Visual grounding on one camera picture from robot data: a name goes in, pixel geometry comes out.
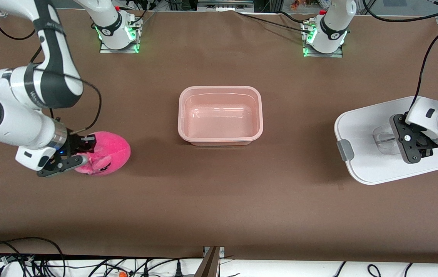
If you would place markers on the grey lid latch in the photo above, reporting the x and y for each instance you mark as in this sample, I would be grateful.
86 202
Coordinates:
346 151

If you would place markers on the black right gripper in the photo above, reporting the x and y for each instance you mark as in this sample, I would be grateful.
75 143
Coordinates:
73 143

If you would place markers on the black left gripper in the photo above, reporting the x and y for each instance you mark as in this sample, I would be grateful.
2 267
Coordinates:
427 144

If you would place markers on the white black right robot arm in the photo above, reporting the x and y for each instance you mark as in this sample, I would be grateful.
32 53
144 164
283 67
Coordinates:
15 88

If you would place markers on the pink plush toy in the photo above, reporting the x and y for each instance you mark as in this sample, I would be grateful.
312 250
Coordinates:
115 150

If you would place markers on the metal table edge bracket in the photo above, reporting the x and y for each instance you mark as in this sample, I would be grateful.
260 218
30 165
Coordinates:
211 263

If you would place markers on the white plastic box lid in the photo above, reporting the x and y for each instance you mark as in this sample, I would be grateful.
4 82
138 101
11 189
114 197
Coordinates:
361 127

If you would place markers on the aluminium frame profile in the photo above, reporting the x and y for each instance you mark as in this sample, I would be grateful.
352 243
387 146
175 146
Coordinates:
224 4

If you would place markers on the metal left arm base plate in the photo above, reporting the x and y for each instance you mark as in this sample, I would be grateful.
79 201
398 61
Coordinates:
334 55

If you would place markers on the pink translucent plastic box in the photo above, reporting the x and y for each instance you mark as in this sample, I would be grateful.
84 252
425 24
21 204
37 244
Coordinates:
221 115

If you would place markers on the white lower shelf board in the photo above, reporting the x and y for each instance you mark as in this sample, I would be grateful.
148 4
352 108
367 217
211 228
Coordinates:
280 269

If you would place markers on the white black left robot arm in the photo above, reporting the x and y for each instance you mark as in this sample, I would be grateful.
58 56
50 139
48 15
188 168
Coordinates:
334 23

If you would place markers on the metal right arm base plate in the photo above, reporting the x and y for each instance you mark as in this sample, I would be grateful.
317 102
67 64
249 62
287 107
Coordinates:
107 49

